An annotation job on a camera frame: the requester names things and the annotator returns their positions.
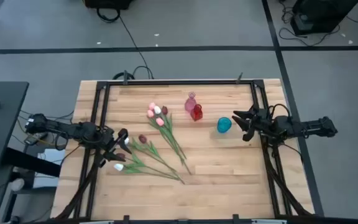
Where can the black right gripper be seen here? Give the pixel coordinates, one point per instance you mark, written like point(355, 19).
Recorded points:
point(261, 123)

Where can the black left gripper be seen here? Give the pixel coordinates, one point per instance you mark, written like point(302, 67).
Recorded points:
point(110, 140)

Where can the teal glass vase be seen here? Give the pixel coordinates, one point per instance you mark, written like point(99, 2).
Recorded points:
point(224, 125)

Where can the red glass vase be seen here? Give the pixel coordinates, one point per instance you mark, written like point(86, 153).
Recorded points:
point(196, 114)

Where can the pink artificial tulip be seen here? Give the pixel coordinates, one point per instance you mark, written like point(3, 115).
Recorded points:
point(160, 121)
point(150, 113)
point(152, 106)

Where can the pink glass vase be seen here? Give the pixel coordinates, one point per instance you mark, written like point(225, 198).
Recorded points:
point(190, 104)

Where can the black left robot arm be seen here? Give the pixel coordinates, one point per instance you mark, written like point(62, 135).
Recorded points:
point(73, 130)

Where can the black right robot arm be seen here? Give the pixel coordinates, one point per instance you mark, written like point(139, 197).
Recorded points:
point(306, 127)

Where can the white box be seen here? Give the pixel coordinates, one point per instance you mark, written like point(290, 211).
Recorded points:
point(53, 155)

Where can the black power adapter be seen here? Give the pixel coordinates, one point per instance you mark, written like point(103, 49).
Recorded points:
point(36, 138)

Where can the black desk support bar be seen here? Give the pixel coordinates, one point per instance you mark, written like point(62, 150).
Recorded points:
point(33, 161)

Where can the white round object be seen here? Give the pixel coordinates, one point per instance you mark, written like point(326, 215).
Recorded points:
point(17, 184)

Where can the black desk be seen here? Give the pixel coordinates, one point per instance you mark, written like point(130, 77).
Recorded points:
point(2, 124)

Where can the black computer case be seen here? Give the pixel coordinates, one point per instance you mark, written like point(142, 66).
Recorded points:
point(319, 15)

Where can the black equipment box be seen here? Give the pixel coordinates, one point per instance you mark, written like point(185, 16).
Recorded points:
point(107, 3)

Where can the black aluminium table frame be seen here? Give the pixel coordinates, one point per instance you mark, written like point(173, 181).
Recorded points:
point(179, 82)

